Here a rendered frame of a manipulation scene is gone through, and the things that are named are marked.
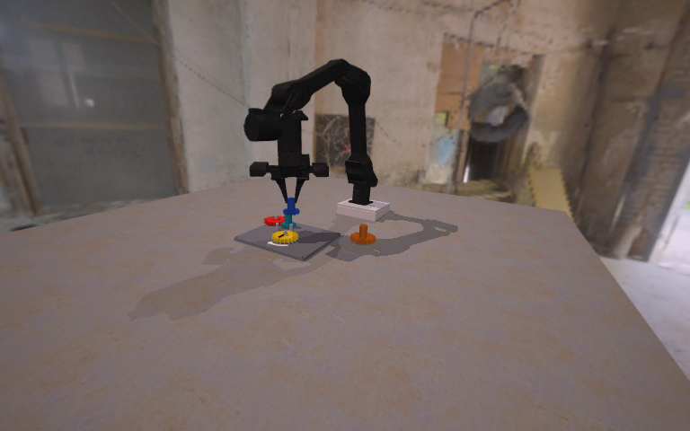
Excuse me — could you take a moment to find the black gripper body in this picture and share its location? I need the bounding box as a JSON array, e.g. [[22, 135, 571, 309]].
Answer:
[[249, 140, 329, 178]]

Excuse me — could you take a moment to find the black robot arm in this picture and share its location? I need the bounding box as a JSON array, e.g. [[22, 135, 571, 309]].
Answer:
[[243, 58, 378, 206]]

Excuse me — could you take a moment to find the red gear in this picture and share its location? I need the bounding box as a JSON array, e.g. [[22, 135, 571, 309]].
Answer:
[[264, 216, 285, 226]]

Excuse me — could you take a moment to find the yellow gear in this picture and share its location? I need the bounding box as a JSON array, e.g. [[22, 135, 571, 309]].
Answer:
[[271, 230, 298, 243]]

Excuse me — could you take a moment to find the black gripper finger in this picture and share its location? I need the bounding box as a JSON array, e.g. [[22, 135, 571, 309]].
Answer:
[[271, 178, 288, 203], [295, 175, 309, 203]]

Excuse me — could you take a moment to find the teal gear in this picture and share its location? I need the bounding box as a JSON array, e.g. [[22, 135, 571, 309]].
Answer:
[[280, 215, 296, 229]]

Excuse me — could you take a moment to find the orange gear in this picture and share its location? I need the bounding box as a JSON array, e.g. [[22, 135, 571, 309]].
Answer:
[[350, 224, 376, 245]]

